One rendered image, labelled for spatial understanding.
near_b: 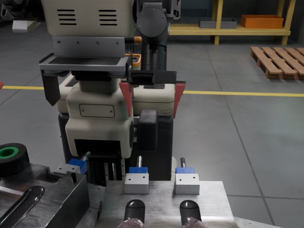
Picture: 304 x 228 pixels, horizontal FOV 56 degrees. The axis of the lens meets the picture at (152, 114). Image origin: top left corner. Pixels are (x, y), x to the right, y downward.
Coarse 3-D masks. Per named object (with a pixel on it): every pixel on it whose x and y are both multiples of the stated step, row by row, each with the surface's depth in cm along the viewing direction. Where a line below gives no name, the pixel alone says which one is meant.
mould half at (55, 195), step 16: (0, 176) 61; (16, 176) 61; (32, 176) 61; (64, 176) 61; (80, 176) 61; (0, 192) 57; (16, 192) 57; (48, 192) 57; (64, 192) 57; (80, 192) 60; (0, 208) 53; (32, 208) 53; (48, 208) 53; (64, 208) 55; (80, 208) 61; (32, 224) 50; (48, 224) 50; (64, 224) 56
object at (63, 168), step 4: (88, 152) 79; (84, 156) 78; (88, 156) 78; (72, 160) 74; (76, 160) 74; (80, 160) 74; (84, 160) 76; (60, 164) 71; (64, 164) 71; (68, 164) 71; (72, 164) 73; (76, 164) 73; (80, 164) 73; (84, 164) 73; (60, 168) 69; (64, 168) 69; (68, 168) 69; (72, 168) 69; (76, 168) 69; (80, 168) 71; (84, 168) 73; (56, 172) 68; (60, 172) 68; (64, 172) 68; (76, 172) 69; (80, 172) 71; (84, 172) 74
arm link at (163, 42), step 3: (165, 39) 62; (144, 42) 62; (162, 42) 61; (165, 42) 62; (141, 45) 63; (153, 45) 62; (156, 45) 62; (159, 45) 62; (162, 45) 62; (165, 45) 62; (153, 48) 62
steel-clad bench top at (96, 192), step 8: (88, 184) 72; (88, 192) 69; (96, 192) 69; (104, 192) 69; (96, 200) 67; (96, 208) 65; (88, 216) 63; (96, 216) 63; (80, 224) 61; (88, 224) 61; (240, 224) 61; (248, 224) 61; (256, 224) 61; (264, 224) 61
